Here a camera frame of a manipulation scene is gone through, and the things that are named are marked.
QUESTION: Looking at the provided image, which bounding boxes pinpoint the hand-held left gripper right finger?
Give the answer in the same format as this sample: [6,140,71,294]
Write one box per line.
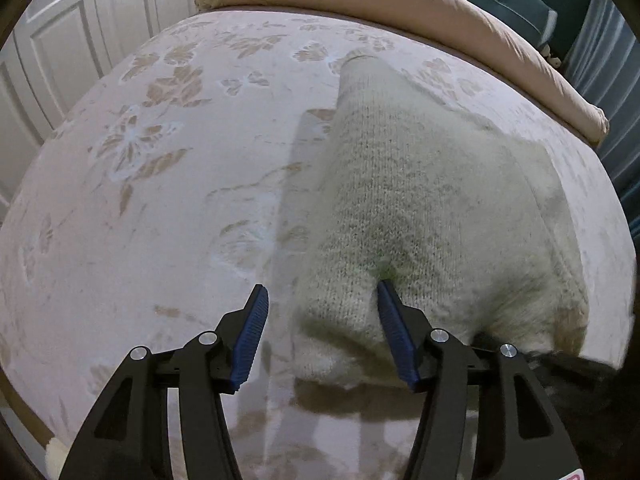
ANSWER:
[376,280,586,480]

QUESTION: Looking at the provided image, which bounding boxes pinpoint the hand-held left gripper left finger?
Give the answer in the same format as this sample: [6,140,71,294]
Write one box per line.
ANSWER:
[59,284,271,480]

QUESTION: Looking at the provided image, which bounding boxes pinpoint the white knitted sweater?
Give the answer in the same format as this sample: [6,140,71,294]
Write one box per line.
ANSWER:
[292,47,591,391]

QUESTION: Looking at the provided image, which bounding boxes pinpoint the floral beige bed blanket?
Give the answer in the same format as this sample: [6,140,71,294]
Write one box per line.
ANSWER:
[0,7,638,480]

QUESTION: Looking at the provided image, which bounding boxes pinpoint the blue grey striped curtain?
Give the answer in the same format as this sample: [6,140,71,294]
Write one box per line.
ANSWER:
[560,0,640,241]

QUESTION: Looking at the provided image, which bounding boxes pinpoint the white wardrobe doors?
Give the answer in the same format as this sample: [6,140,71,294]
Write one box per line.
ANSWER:
[0,0,231,226]

